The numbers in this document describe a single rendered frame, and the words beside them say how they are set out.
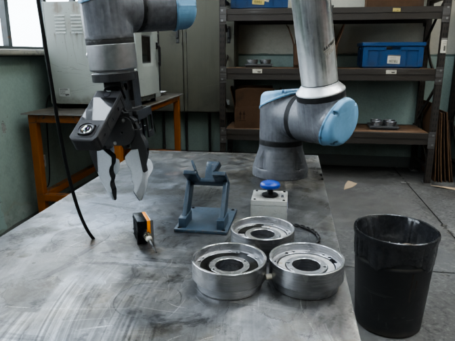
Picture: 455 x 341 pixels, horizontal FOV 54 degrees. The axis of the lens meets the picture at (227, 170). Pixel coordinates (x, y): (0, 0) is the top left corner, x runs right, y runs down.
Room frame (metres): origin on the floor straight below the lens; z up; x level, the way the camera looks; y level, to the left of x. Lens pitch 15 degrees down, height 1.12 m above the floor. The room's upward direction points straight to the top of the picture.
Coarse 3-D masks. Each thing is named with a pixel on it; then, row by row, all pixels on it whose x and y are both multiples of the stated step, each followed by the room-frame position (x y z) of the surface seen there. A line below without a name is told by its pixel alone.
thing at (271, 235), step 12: (264, 216) 0.74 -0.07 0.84; (240, 228) 0.71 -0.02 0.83; (252, 228) 0.71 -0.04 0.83; (264, 228) 0.71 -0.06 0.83; (288, 228) 0.71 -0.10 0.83; (240, 240) 0.65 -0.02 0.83; (252, 240) 0.64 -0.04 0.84; (264, 240) 0.64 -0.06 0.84; (276, 240) 0.64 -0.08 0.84; (288, 240) 0.66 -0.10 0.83; (264, 252) 0.64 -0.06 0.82
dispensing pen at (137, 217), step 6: (138, 216) 0.74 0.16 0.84; (138, 222) 0.71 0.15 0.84; (144, 222) 0.72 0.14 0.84; (138, 228) 0.71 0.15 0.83; (144, 228) 0.72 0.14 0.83; (138, 234) 0.71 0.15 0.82; (144, 234) 0.70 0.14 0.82; (150, 234) 0.70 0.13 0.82; (138, 240) 0.71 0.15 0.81; (144, 240) 0.72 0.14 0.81; (150, 240) 0.68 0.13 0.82
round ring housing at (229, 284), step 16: (192, 256) 0.58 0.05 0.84; (224, 256) 0.60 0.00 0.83; (256, 256) 0.60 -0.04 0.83; (192, 272) 0.56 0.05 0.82; (208, 272) 0.53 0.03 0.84; (224, 272) 0.55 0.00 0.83; (240, 272) 0.55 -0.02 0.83; (256, 272) 0.54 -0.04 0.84; (208, 288) 0.53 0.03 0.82; (224, 288) 0.53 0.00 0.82; (240, 288) 0.53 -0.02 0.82; (256, 288) 0.55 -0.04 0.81
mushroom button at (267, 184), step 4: (268, 180) 0.86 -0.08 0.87; (272, 180) 0.86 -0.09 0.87; (260, 184) 0.85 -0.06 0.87; (264, 184) 0.84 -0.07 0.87; (268, 184) 0.83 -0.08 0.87; (272, 184) 0.83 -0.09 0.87; (276, 184) 0.84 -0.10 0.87; (264, 188) 0.83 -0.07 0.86; (268, 188) 0.83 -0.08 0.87; (272, 188) 0.83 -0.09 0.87; (276, 188) 0.83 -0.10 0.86; (268, 192) 0.84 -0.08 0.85; (272, 192) 0.85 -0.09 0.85
